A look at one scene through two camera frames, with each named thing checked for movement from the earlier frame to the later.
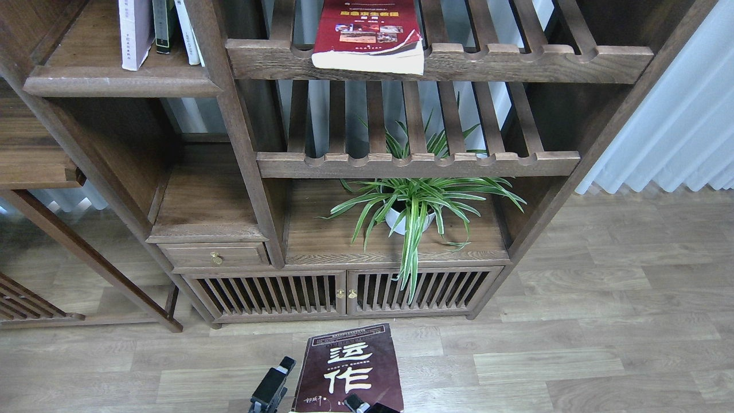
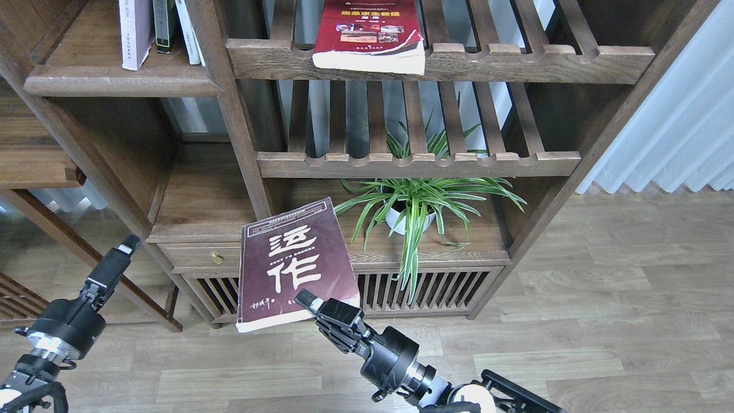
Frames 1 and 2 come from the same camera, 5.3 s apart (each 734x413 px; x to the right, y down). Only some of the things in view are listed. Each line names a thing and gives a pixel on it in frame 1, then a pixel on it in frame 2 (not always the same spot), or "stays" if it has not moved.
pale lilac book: [137, 31] stays
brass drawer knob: [215, 258] stays
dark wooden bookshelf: [277, 162] stays
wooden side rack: [20, 306] stays
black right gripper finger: [355, 404] -> [390, 364]
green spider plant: [405, 208] stays
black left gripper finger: [268, 396] -> [71, 326]
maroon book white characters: [356, 361] -> [282, 254]
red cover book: [375, 35] stays
